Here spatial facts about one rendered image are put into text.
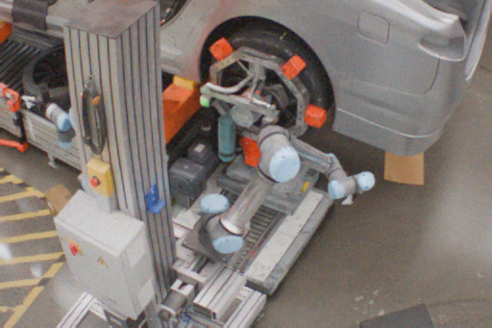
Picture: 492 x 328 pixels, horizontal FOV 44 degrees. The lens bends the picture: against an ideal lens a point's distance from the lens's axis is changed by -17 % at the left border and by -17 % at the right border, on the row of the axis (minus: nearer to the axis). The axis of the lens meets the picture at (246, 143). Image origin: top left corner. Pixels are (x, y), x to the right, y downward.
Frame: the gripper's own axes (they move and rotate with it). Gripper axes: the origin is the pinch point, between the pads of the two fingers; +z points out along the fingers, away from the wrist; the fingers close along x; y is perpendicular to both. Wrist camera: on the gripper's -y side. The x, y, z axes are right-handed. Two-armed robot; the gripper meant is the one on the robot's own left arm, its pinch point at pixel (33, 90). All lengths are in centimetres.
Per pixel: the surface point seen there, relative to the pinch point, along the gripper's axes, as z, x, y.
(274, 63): -67, 107, -3
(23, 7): 139, 71, 20
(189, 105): -15, 105, 48
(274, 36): -56, 118, -10
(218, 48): -37, 99, 0
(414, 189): -125, 204, 97
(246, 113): -63, 94, 24
